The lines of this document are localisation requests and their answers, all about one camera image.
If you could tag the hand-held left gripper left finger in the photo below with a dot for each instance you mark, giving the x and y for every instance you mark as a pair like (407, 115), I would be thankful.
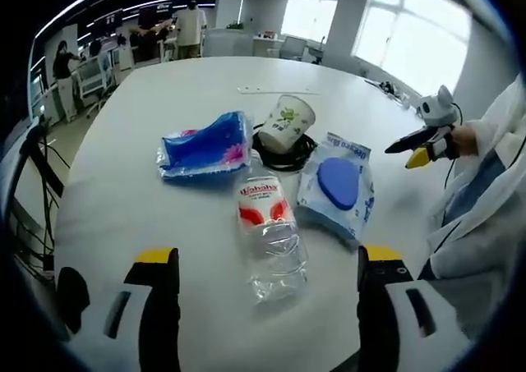
(139, 306)

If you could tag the person in white coat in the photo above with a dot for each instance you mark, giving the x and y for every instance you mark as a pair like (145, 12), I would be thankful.
(476, 244)

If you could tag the person's right hand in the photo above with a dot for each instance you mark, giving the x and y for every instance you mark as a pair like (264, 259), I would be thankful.
(464, 140)

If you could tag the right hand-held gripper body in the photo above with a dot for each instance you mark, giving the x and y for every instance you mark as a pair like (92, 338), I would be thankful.
(436, 111)

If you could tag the white flat strip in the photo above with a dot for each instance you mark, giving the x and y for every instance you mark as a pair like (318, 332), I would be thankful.
(279, 90)

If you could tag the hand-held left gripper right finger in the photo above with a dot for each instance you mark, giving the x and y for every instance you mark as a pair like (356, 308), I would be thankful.
(394, 302)

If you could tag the clear plastic water bottle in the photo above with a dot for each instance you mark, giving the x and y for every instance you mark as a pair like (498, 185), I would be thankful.
(269, 232)

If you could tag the white office chair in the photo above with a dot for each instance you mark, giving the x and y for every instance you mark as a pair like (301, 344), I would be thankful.
(292, 48)

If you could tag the wet wipes packet blue lid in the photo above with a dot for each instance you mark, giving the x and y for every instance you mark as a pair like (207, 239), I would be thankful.
(337, 187)

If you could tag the white rolling cart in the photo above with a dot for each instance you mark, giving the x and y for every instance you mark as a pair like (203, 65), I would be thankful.
(92, 76)

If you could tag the black office chair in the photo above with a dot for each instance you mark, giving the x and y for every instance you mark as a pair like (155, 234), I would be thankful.
(33, 171)

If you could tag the white table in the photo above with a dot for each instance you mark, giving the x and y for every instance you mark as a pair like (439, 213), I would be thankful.
(164, 208)

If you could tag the dark items on table edge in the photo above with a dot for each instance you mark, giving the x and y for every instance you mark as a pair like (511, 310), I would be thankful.
(388, 88)

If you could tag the white paper cup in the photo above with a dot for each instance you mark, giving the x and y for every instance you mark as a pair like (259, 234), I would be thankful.
(285, 121)

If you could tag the blue tissue packet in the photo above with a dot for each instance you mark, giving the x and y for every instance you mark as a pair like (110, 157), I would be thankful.
(205, 146)

